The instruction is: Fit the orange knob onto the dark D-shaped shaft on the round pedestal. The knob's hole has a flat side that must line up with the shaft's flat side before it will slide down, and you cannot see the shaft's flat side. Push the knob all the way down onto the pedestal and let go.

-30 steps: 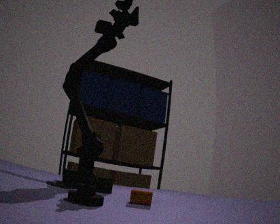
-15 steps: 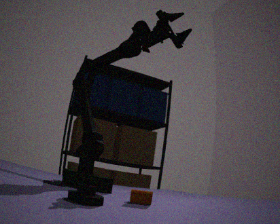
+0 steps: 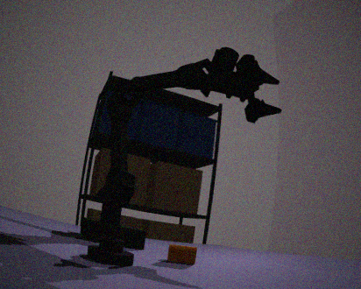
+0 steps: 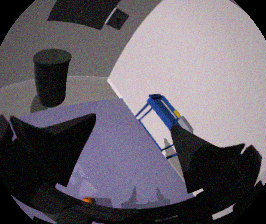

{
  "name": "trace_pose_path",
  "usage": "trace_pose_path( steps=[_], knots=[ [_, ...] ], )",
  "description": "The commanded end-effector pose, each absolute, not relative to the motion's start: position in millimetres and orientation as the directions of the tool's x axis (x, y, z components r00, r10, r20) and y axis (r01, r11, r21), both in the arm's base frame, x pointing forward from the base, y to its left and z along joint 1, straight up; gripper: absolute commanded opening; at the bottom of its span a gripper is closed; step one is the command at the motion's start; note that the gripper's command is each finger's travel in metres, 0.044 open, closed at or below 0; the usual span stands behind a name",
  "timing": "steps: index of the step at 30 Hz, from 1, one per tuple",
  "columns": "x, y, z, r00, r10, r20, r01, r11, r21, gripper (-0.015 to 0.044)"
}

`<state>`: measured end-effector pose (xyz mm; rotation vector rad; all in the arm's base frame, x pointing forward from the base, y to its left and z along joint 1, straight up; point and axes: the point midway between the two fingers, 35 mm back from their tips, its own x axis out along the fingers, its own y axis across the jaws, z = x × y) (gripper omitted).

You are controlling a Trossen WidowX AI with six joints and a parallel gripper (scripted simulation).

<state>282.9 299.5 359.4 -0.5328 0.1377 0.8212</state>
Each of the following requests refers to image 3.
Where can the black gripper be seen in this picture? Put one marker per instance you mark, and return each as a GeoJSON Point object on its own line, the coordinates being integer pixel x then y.
{"type": "Point", "coordinates": [239, 84]}

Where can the orange knob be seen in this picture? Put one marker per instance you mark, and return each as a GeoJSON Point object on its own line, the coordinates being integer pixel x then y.
{"type": "Point", "coordinates": [183, 254]}

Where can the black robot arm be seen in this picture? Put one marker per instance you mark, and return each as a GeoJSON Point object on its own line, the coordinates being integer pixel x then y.
{"type": "Point", "coordinates": [120, 184]}

